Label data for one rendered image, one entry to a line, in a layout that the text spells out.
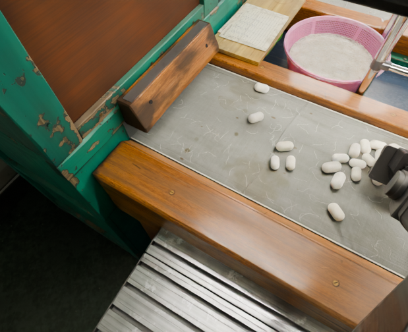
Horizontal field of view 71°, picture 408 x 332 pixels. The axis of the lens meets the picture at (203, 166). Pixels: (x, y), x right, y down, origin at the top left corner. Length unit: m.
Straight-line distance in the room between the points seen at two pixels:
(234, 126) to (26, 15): 0.43
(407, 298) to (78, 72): 0.48
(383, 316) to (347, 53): 0.76
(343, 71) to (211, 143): 0.42
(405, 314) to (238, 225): 0.34
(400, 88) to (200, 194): 0.66
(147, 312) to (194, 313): 0.09
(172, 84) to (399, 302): 0.53
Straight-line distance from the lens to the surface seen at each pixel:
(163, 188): 0.55
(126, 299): 0.61
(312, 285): 0.52
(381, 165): 0.59
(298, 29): 0.93
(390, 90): 0.96
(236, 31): 0.85
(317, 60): 0.87
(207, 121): 0.67
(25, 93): 0.45
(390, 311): 0.23
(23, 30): 0.45
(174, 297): 0.59
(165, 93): 0.61
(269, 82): 0.75
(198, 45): 0.69
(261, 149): 0.63
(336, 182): 0.60
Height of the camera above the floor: 1.25
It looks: 59 degrees down
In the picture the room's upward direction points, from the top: 3 degrees counter-clockwise
